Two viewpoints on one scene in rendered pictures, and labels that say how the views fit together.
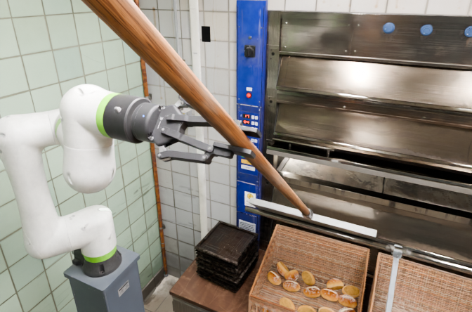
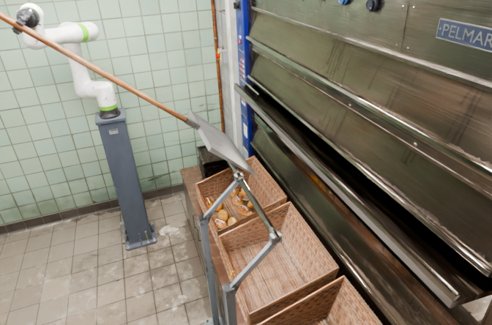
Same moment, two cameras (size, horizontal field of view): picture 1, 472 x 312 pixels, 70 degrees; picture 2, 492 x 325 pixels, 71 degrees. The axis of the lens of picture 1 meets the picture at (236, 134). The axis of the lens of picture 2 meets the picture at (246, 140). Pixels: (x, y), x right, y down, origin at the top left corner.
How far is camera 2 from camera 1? 1.85 m
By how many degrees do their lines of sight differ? 42
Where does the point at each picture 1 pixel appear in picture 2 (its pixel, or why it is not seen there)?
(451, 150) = (316, 114)
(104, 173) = (31, 40)
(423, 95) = (300, 55)
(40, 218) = (75, 75)
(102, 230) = (100, 92)
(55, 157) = (135, 61)
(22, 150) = not seen: hidden behind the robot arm
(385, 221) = (296, 174)
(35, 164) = (72, 47)
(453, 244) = (323, 213)
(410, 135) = (301, 94)
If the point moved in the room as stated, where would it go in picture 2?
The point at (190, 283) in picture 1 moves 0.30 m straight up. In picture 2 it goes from (192, 171) to (189, 140)
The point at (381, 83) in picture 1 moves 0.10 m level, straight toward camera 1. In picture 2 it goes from (286, 41) to (269, 44)
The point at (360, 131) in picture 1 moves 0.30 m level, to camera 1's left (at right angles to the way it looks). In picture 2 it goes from (281, 84) to (244, 74)
